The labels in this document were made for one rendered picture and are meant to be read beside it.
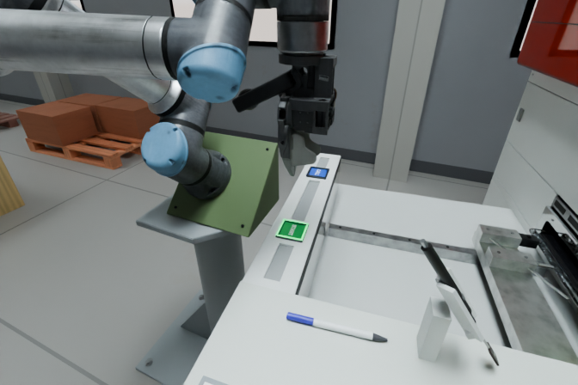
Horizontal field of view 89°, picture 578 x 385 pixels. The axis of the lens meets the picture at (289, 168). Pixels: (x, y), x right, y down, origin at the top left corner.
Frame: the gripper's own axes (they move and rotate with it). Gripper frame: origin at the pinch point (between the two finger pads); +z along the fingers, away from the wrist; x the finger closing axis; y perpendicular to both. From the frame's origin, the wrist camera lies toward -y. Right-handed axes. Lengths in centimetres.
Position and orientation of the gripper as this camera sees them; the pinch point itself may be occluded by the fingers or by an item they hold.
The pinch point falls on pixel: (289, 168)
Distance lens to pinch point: 54.3
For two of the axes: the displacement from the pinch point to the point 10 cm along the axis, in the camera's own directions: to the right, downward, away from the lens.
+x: 2.9, -4.5, 8.5
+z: 0.0, 8.8, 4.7
